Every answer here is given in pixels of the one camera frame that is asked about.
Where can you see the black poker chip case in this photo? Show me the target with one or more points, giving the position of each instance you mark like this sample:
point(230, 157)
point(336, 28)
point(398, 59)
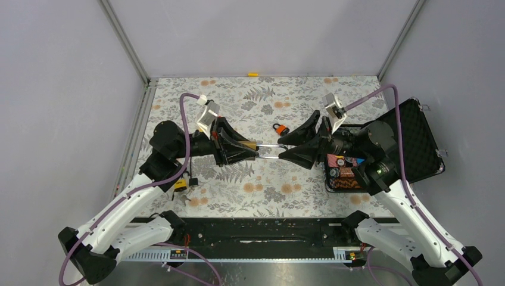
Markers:
point(422, 157)

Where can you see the small black padlock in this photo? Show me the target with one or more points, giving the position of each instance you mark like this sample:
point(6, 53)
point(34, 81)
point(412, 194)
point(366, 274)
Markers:
point(193, 182)

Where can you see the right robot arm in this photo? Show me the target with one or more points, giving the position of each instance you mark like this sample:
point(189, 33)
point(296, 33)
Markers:
point(430, 253)

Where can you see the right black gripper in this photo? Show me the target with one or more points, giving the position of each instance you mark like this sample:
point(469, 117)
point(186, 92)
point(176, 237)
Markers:
point(305, 154)

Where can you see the orange black padlock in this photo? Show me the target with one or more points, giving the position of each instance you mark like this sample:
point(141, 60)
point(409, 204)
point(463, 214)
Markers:
point(281, 130)

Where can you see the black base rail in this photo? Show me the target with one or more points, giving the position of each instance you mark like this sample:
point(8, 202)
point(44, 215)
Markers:
point(258, 240)

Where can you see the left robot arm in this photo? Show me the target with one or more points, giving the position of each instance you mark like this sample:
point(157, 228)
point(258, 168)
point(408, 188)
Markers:
point(98, 246)

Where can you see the brass long-shackle padlock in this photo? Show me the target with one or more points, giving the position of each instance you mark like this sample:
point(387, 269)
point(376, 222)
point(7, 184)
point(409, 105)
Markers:
point(261, 148)

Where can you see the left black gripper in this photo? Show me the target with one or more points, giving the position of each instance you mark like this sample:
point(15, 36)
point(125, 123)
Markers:
point(226, 148)

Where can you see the yellow padlock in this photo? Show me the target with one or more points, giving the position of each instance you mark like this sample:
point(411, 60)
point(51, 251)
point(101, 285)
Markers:
point(180, 185)

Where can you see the floral table mat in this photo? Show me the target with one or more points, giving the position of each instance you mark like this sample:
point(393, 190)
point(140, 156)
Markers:
point(260, 188)

